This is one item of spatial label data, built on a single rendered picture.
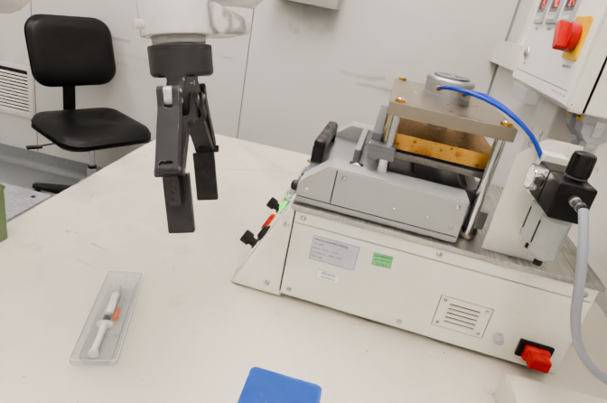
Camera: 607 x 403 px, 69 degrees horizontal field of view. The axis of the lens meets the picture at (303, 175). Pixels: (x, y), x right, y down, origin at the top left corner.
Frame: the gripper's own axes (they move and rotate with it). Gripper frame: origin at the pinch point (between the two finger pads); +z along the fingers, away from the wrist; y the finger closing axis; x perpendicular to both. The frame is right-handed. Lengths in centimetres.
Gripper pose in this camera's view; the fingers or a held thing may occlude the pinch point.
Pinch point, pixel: (195, 205)
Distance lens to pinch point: 59.1
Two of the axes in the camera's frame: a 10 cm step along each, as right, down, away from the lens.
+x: 10.0, -0.4, -0.1
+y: -0.1, 2.2, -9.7
